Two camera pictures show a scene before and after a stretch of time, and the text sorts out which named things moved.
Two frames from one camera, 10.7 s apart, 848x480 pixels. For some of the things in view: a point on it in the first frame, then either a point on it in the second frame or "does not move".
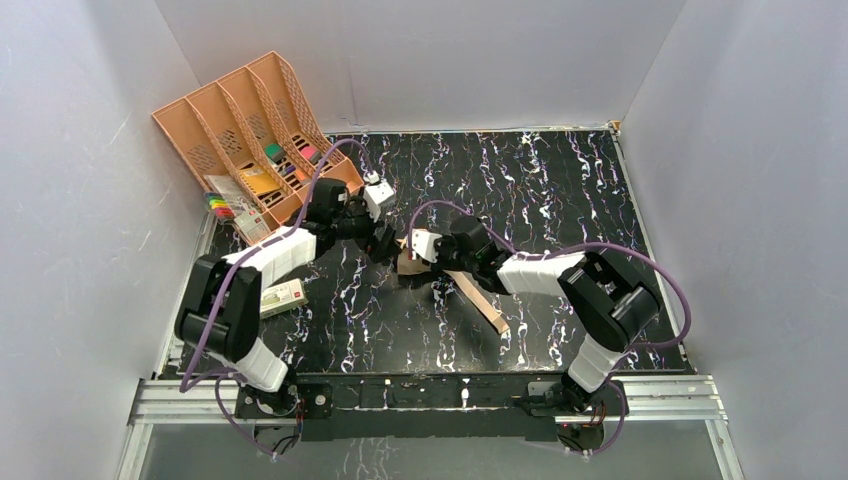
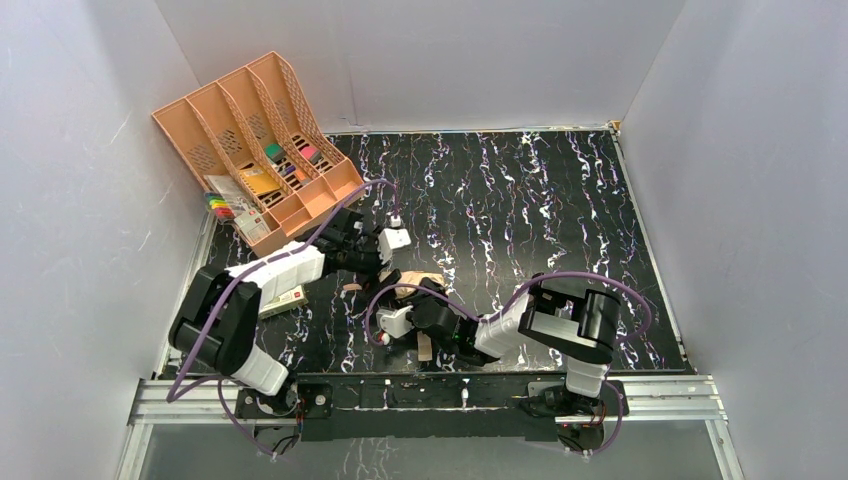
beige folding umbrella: [464, 282] -> [424, 347]
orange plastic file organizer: [255, 135] does not move
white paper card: [231, 191] does not move
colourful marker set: [219, 205] does not move
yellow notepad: [259, 182] does not move
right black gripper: [432, 266] -> [411, 302]
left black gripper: [382, 240] -> [370, 263]
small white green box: [282, 296] does not move
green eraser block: [275, 151] does not move
